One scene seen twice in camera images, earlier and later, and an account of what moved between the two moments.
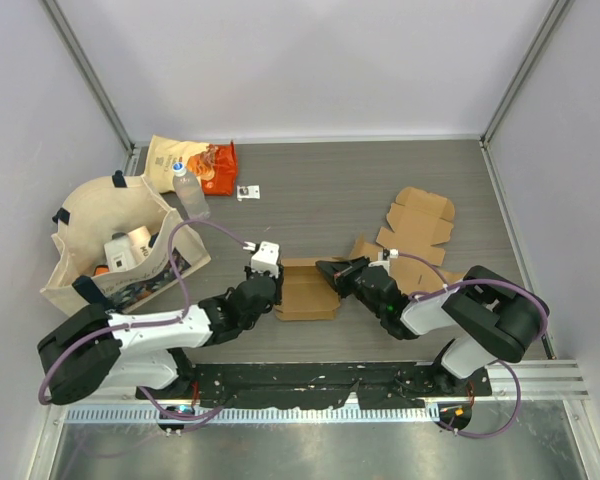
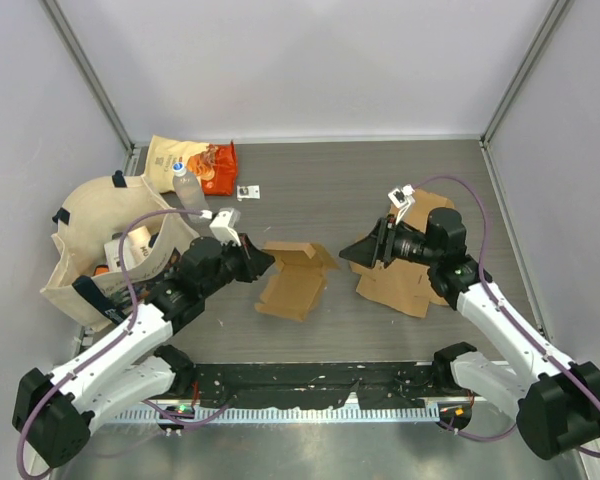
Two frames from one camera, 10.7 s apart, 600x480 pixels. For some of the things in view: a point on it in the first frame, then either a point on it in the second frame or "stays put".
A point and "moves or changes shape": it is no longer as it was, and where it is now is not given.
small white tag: x=247 y=192 stays put
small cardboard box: x=308 y=293 moves or changes shape
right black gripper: x=338 y=280 to x=379 y=244
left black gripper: x=277 y=297 to x=255 y=261
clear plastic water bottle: x=190 y=192 stays put
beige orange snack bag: x=215 y=166 stays put
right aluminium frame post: x=544 y=35 stays put
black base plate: x=373 y=385 stays put
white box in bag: x=119 y=253 stays put
